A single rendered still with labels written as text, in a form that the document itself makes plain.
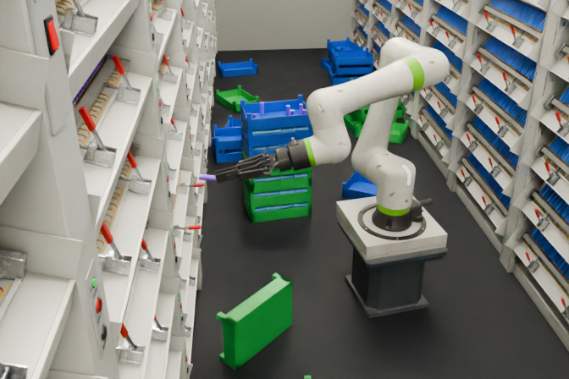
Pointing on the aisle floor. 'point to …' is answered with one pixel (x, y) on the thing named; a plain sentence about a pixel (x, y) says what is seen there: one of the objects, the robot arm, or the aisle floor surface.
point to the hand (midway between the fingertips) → (227, 173)
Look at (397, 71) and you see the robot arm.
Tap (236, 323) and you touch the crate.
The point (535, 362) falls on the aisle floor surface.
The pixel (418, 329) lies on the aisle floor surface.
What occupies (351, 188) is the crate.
